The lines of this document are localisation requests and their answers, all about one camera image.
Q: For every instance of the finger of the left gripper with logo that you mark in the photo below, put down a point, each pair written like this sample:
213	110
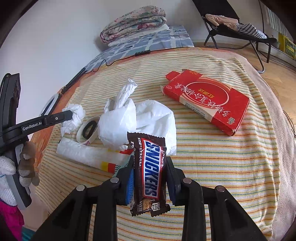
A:
26	128

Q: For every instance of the white plastic bag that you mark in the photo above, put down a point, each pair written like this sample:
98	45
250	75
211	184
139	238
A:
121	115

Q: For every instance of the beige fleece blanket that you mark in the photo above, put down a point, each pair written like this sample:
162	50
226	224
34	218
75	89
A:
257	165

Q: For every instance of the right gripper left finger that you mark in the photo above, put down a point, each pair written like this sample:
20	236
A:
90	207

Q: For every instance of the white tissue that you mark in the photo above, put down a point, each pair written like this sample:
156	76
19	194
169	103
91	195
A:
78	114

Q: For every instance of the white ring light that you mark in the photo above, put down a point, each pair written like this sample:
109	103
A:
50	105

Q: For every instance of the folded floral quilt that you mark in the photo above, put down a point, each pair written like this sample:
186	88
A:
144	18

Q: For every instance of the clothes on chair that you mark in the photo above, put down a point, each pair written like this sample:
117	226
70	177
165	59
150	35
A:
234	24

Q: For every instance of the gloved left hand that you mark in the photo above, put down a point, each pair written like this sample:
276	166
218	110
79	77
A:
26	170

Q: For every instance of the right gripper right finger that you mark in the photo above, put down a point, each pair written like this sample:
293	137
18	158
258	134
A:
228	219

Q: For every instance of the red cardboard box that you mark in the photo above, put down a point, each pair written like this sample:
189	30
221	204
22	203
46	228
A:
221	105

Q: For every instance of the blue checkered bedsheet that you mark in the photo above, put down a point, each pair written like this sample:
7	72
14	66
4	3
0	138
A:
174	37

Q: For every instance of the striped yellow towel blanket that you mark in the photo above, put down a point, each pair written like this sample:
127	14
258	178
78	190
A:
59	176

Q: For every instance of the white paper wrapper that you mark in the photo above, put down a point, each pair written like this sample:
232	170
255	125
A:
100	158

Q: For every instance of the Snickers bar wrapper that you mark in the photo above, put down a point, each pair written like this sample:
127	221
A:
149	174

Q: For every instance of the black folding chair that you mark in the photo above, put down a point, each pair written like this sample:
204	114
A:
223	8

